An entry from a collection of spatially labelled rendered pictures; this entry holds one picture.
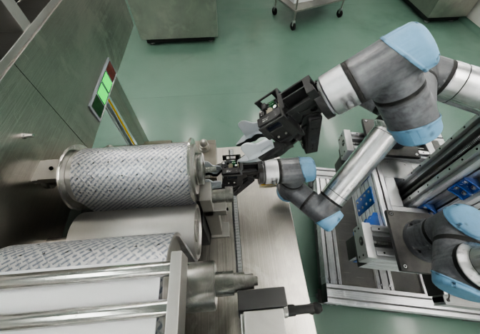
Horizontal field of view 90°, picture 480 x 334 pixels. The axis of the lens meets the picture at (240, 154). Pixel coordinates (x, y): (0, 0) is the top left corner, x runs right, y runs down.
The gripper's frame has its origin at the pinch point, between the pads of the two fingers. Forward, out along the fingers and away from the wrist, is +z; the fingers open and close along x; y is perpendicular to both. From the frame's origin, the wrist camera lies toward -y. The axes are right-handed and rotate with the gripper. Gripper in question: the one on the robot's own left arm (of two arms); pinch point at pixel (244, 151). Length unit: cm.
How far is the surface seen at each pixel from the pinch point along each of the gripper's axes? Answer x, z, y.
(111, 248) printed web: 21.3, 8.5, 20.3
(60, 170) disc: 3.1, 26.9, 25.3
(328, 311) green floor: 29, 45, -131
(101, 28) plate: -57, 34, 28
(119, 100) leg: -76, 80, 2
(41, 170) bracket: 1.2, 33.3, 27.3
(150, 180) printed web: 5.4, 15.2, 12.5
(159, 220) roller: 11.8, 18.2, 7.4
